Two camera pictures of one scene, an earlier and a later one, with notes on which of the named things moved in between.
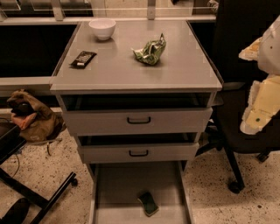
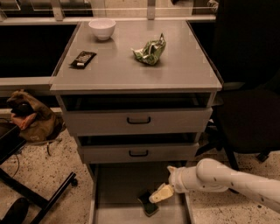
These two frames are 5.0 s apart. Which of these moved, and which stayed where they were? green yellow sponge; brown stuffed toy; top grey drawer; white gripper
Moved: white gripper
Stayed: green yellow sponge; top grey drawer; brown stuffed toy
